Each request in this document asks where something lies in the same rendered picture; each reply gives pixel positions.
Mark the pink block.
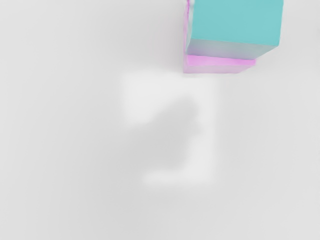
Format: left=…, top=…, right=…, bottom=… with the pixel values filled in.
left=182, top=0, right=257, bottom=75

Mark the teal block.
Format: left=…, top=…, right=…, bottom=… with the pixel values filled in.
left=185, top=0, right=285, bottom=61

